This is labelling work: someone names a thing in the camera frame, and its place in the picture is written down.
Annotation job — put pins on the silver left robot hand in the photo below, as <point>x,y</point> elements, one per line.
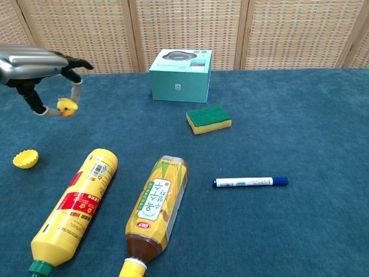
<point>29,63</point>

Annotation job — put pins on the small yellow rubber duck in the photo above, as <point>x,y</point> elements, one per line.
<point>67,107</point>

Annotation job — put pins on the yellow fluted cup mold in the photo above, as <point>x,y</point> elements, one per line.
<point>26,159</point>

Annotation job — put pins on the yellow bottle green cap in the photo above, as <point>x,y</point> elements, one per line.
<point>75,207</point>

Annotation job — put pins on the teal product box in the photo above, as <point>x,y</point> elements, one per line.
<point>178,86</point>

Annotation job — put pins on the woven wooden folding screen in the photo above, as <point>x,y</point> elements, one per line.
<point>187,31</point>

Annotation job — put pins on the green and yellow sponge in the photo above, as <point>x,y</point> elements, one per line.
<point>207,115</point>

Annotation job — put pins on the corn tea bottle yellow cap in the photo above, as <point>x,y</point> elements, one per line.
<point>158,202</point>

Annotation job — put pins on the blue and white marker pen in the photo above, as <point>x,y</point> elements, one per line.
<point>248,182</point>

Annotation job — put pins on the teal table cloth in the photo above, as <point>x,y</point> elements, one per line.
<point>259,231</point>

